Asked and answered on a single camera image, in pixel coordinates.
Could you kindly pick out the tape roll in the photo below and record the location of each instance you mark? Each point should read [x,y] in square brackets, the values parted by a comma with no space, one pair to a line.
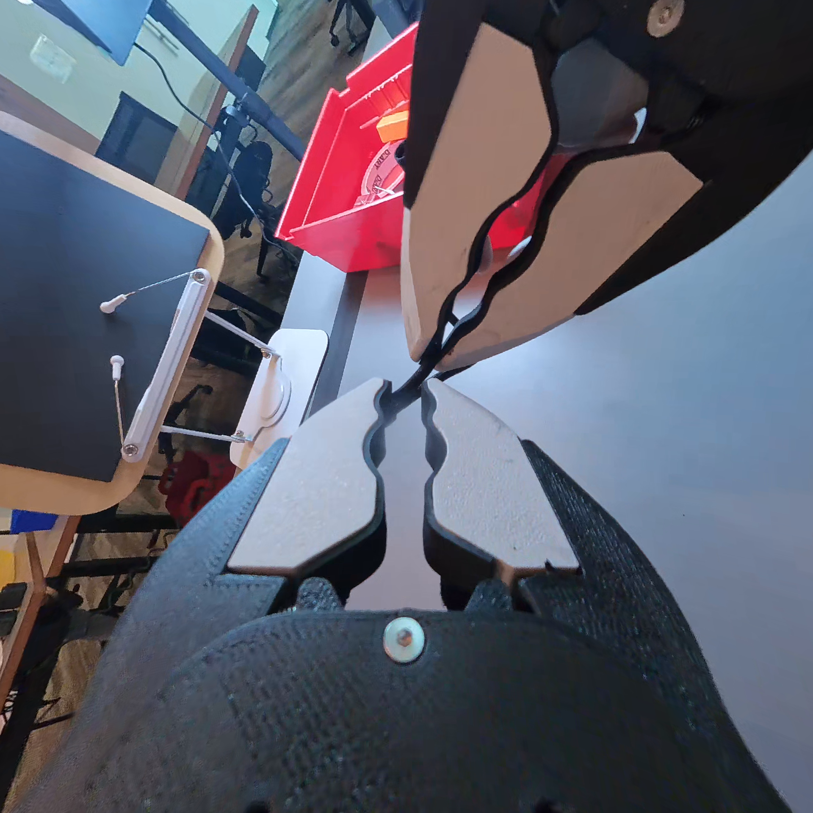
[378,184]

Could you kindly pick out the red plastic bin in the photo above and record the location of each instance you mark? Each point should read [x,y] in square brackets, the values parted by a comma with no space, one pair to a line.
[324,222]

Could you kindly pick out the blue plastic bin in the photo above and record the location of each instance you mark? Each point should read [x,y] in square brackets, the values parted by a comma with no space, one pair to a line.
[32,521]

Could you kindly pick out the orange plastic strip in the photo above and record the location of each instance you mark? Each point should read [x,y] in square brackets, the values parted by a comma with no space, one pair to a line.
[392,126]

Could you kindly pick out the black office chair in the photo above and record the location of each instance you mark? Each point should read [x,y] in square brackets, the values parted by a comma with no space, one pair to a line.
[251,171]

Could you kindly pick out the small yellow bin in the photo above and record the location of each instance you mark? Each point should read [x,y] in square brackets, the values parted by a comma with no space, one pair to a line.
[6,565]

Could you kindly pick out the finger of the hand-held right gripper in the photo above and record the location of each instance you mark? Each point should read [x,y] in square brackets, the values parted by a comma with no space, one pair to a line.
[603,222]
[470,146]

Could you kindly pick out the wooden desk with black legs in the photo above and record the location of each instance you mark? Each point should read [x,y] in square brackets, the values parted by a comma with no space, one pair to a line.
[38,571]

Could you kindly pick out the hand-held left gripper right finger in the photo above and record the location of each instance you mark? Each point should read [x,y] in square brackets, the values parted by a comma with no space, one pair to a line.
[498,502]

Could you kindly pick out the black light stand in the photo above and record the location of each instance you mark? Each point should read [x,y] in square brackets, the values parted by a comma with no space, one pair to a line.
[222,76]

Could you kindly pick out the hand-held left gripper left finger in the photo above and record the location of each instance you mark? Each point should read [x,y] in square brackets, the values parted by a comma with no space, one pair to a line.
[311,502]

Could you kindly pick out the studio light panel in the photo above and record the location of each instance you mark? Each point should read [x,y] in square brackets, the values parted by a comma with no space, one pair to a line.
[95,25]

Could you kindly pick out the black board on white stand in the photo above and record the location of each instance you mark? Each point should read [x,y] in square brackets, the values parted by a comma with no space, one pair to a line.
[76,317]

